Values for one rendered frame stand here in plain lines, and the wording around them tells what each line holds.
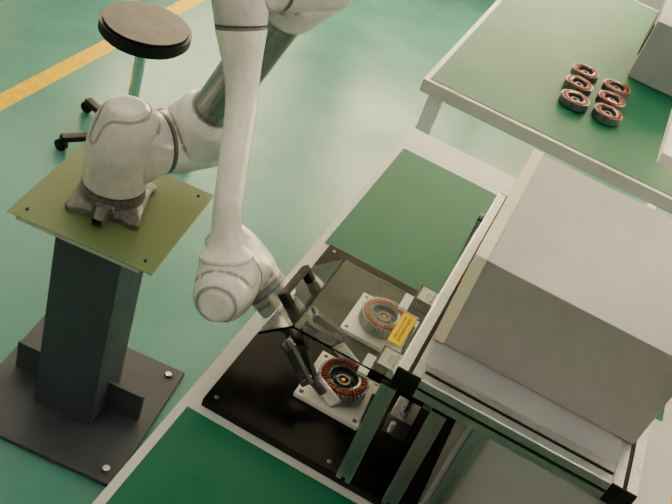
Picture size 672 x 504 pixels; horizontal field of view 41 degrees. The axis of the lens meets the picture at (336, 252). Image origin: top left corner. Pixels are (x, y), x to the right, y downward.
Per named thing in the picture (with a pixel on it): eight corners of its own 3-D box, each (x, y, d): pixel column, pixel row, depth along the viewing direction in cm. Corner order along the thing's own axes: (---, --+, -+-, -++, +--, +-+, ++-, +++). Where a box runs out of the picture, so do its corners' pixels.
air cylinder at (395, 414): (381, 430, 189) (389, 413, 186) (393, 407, 195) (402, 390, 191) (402, 442, 188) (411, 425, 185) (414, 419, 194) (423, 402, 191)
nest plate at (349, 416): (292, 395, 189) (294, 391, 188) (321, 354, 201) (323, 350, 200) (355, 431, 187) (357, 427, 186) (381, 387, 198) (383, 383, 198)
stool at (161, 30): (33, 138, 354) (46, 8, 320) (108, 93, 393) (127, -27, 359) (150, 201, 346) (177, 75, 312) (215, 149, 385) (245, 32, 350)
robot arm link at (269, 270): (250, 290, 194) (235, 314, 181) (203, 233, 191) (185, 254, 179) (288, 262, 190) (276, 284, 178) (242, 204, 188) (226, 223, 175)
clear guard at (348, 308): (257, 333, 166) (265, 310, 162) (311, 267, 185) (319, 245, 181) (415, 421, 161) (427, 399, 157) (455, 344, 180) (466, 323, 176)
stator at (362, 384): (306, 390, 189) (310, 379, 187) (327, 359, 198) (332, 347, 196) (353, 416, 188) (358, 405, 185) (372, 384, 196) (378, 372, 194)
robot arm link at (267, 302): (240, 305, 186) (258, 327, 187) (268, 288, 181) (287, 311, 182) (260, 283, 193) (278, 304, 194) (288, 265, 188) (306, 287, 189)
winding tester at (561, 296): (431, 338, 162) (475, 253, 150) (494, 224, 196) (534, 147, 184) (633, 446, 156) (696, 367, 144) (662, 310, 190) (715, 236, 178)
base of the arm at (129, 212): (57, 219, 211) (59, 200, 208) (86, 168, 229) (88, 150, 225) (133, 241, 213) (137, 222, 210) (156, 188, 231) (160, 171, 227)
